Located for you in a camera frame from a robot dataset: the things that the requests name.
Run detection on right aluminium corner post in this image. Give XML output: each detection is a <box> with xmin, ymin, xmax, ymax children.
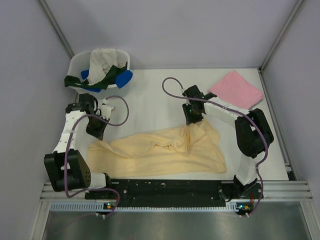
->
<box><xmin>258</xmin><ymin>0</ymin><xmax>306</xmax><ymax>73</ymax></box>

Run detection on folded pink t shirt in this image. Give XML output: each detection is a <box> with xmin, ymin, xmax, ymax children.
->
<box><xmin>209</xmin><ymin>70</ymin><xmax>264</xmax><ymax>110</ymax></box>

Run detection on blue t shirt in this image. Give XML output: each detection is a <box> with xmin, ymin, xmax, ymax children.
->
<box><xmin>80</xmin><ymin>70</ymin><xmax>133</xmax><ymax>89</ymax></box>

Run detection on cream yellow t shirt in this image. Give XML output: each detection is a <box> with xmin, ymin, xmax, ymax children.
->
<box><xmin>86</xmin><ymin>120</ymin><xmax>227</xmax><ymax>178</ymax></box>

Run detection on white crumpled t shirt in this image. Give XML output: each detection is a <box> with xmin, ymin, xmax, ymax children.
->
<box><xmin>87</xmin><ymin>48</ymin><xmax>127</xmax><ymax>85</ymax></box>

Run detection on white laundry basket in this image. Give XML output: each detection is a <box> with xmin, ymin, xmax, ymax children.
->
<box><xmin>67</xmin><ymin>49</ymin><xmax>131</xmax><ymax>99</ymax></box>

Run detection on aluminium corner post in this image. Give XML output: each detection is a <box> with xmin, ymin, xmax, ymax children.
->
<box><xmin>36</xmin><ymin>0</ymin><xmax>75</xmax><ymax>59</ymax></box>
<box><xmin>258</xmin><ymin>0</ymin><xmax>306</xmax><ymax>73</ymax></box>

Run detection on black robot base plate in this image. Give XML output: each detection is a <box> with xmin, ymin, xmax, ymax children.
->
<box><xmin>85</xmin><ymin>179</ymin><xmax>262</xmax><ymax>207</ymax></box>

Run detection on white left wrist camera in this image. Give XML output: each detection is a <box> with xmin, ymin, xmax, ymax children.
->
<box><xmin>100</xmin><ymin>98</ymin><xmax>115</xmax><ymax>120</ymax></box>

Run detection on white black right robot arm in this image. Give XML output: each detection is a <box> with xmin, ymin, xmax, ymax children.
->
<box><xmin>182</xmin><ymin>85</ymin><xmax>274</xmax><ymax>198</ymax></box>

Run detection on left aluminium corner post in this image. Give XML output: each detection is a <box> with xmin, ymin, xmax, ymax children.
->
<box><xmin>36</xmin><ymin>0</ymin><xmax>75</xmax><ymax>59</ymax></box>

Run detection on white slotted cable duct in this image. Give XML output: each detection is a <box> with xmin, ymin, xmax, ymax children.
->
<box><xmin>50</xmin><ymin>201</ymin><xmax>251</xmax><ymax>213</ymax></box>

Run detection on dark green t shirt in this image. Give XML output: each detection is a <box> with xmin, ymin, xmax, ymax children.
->
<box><xmin>64</xmin><ymin>63</ymin><xmax>129</xmax><ymax>93</ymax></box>

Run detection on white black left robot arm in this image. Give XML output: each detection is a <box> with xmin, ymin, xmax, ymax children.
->
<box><xmin>44</xmin><ymin>93</ymin><xmax>114</xmax><ymax>199</ymax></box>

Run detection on right aluminium table edge rail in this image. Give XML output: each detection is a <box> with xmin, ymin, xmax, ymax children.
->
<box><xmin>257</xmin><ymin>68</ymin><xmax>297</xmax><ymax>181</ymax></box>

